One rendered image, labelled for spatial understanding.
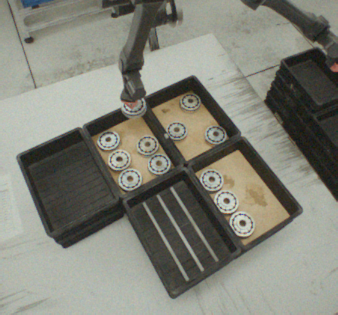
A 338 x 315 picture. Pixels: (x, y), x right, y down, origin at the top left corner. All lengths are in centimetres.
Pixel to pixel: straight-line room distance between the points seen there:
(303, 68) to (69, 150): 163
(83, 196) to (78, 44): 198
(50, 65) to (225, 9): 175
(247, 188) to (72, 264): 81
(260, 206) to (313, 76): 121
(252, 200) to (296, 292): 41
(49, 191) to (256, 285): 95
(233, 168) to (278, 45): 196
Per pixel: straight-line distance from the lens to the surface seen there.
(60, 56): 316
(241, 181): 151
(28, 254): 162
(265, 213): 149
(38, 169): 159
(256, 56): 315
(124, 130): 160
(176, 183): 147
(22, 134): 187
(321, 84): 243
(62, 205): 149
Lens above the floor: 219
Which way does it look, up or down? 60 degrees down
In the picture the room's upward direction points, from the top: 1 degrees clockwise
